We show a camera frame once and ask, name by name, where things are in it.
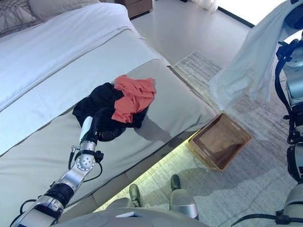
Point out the beige covered bed mattress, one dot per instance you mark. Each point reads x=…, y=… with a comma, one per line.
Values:
x=47, y=132

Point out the silver right robot leg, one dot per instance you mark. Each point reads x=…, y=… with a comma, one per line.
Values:
x=183, y=203

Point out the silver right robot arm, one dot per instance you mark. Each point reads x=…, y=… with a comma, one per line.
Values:
x=294, y=89

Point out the plain beige pillow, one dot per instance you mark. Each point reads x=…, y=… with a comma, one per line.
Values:
x=59, y=8

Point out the white duvet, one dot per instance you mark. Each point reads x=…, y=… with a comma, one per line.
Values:
x=47, y=52

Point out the orange garment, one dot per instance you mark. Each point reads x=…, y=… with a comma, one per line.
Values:
x=135, y=97

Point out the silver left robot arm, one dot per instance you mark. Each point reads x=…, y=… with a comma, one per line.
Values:
x=71, y=177

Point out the woven wicker basket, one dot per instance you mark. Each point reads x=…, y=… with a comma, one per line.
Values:
x=220, y=144

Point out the white garment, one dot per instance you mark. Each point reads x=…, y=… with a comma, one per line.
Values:
x=258, y=59

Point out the grey robot torso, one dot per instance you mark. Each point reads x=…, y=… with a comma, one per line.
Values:
x=106, y=217

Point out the black garment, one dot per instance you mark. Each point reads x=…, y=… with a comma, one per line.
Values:
x=99, y=99

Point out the wooden nightstand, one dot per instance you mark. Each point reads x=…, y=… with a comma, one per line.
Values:
x=137, y=7

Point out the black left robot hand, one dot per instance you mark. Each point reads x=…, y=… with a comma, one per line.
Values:
x=86, y=127

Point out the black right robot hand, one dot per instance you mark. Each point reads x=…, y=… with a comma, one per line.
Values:
x=294, y=19

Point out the patterned grey pillow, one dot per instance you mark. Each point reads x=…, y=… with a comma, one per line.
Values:
x=11, y=16

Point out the dark window frame strip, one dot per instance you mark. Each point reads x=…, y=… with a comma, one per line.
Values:
x=236, y=16

